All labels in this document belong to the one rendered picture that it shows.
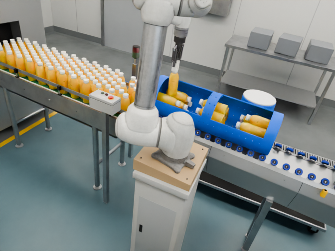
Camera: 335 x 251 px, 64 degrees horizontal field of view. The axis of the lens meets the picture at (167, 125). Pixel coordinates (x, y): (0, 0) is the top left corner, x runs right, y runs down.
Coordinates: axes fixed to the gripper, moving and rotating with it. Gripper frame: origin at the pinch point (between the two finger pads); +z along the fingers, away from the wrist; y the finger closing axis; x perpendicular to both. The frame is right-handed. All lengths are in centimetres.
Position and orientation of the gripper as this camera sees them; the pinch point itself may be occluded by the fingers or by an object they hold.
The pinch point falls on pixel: (175, 65)
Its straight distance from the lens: 185.3
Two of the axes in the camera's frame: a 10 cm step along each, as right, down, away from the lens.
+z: -1.3, 8.2, 5.6
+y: 4.6, -4.5, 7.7
